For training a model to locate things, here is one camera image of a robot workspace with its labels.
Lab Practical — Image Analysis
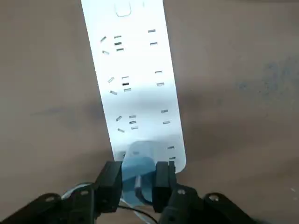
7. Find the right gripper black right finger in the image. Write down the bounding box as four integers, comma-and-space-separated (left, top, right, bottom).
153, 161, 257, 224

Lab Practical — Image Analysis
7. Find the thin charger cable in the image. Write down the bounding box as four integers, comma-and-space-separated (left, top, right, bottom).
62, 175, 162, 222

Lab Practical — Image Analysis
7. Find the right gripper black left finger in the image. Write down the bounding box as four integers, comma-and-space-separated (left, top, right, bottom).
0, 161, 124, 224

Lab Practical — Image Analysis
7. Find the long white power strip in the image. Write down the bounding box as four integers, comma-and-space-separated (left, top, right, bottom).
80, 0, 187, 173

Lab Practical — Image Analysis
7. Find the blue phone charger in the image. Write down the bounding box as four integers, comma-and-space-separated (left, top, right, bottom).
121, 141, 157, 207

